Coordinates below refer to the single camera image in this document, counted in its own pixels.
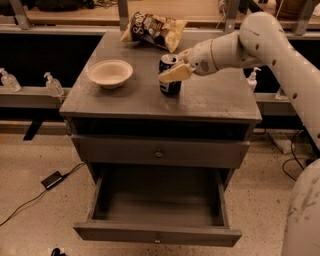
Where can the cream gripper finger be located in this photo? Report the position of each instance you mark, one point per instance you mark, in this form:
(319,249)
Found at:
(180,72)
(183,55)

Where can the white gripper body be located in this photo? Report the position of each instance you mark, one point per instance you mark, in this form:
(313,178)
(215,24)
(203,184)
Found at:
(199,58)

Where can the blue pepsi can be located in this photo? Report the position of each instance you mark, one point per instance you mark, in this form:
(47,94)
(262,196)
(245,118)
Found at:
(166,62)

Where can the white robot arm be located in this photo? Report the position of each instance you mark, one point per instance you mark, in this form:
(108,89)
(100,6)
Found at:
(262,41)

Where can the grey drawer cabinet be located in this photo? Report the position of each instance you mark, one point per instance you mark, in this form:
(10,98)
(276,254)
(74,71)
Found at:
(216,107)

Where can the closed grey upper drawer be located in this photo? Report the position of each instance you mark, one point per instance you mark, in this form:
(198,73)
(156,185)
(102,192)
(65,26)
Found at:
(188,153)

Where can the open grey middle drawer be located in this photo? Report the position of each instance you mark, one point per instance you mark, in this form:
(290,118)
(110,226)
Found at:
(159,205)

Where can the brown chip bag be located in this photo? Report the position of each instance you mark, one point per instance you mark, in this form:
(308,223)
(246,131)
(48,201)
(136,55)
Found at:
(163,32)

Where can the white sanitizer bottle right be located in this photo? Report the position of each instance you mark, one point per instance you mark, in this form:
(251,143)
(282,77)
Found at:
(251,80)

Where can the clear water bottle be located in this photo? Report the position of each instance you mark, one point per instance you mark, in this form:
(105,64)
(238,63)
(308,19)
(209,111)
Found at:
(281,95)

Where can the clear sanitizer bottle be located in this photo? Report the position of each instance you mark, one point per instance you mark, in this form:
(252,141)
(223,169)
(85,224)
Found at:
(9,81)
(53,85)

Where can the black power adapter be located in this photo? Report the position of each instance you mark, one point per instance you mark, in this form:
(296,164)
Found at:
(52,180)

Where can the clear sanitizer bottle far left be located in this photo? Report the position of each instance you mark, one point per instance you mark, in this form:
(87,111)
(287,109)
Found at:
(9,81)

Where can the grey metal shelf rail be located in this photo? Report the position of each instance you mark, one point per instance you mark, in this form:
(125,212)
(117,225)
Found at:
(28,97)

